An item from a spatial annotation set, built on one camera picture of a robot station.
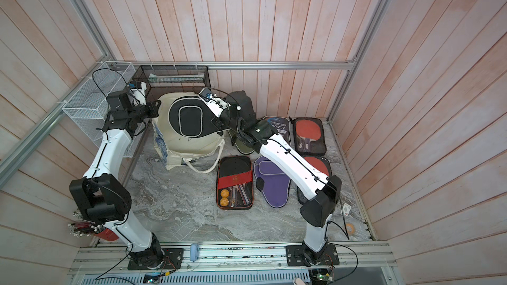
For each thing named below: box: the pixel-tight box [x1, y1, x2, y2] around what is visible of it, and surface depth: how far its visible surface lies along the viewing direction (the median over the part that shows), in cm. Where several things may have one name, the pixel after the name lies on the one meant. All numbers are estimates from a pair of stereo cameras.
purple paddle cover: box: [253, 156, 292, 209], surface depth 95 cm
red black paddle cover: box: [215, 155, 254, 210], surface depth 92 cm
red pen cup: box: [67, 221, 120, 241], surface depth 68 cm
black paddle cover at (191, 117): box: [169, 96, 220, 138], surface depth 68 cm
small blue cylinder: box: [190, 242, 200, 262], surface depth 75 cm
